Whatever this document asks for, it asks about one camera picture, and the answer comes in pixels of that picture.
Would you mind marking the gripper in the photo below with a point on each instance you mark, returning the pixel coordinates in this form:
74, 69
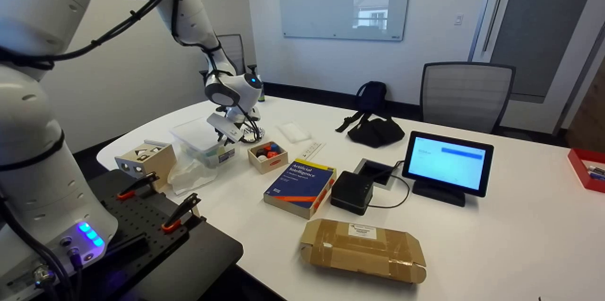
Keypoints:
249, 132

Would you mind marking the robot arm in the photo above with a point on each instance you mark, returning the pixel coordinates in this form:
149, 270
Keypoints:
33, 159

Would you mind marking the clear plastic lunchbox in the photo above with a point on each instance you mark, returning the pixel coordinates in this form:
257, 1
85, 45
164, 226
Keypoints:
208, 152

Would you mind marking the white lunchbox lid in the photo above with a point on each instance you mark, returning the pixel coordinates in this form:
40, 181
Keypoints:
196, 133

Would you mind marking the heap of coloured blocks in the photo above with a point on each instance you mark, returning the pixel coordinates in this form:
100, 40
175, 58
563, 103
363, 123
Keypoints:
267, 150

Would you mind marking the small wooden box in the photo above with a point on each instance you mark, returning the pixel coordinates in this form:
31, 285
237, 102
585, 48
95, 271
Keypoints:
269, 163

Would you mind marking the dark bottle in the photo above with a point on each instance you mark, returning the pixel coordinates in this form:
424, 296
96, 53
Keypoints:
261, 95

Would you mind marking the blue hardcover book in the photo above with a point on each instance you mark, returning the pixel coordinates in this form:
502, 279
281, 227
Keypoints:
298, 185

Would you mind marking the crumpled clear plastic bag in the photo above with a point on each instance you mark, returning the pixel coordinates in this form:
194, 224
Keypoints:
189, 176

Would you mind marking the grey mesh office chair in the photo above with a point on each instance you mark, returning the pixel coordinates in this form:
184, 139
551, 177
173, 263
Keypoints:
465, 95
236, 50

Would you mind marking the black clamp with orange tips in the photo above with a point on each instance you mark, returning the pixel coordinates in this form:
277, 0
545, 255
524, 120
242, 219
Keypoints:
181, 211
138, 184

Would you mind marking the wooden shape sorter box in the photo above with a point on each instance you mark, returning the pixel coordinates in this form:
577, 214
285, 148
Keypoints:
147, 159

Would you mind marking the black box device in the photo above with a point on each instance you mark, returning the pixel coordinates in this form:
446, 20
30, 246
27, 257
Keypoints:
350, 192

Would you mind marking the black backpack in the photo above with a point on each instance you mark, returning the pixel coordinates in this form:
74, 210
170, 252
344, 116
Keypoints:
375, 131

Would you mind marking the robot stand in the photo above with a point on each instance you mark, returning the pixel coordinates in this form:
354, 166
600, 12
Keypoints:
189, 253

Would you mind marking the flat cardboard box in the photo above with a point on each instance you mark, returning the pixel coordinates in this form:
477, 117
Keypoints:
364, 249

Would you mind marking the black tablet monitor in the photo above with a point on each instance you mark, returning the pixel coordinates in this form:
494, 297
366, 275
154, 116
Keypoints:
446, 163

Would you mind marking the door with frosted glass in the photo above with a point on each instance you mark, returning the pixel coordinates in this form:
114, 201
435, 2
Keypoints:
543, 31

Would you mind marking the red tray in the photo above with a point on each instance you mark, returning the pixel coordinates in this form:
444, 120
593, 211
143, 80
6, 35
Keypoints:
580, 164

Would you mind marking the heap of markers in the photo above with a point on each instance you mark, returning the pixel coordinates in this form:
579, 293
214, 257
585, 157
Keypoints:
596, 172

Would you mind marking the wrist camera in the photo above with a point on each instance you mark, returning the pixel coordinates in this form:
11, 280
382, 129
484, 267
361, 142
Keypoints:
225, 127

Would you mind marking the wall light switch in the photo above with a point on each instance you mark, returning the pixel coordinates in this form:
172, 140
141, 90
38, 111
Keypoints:
458, 19

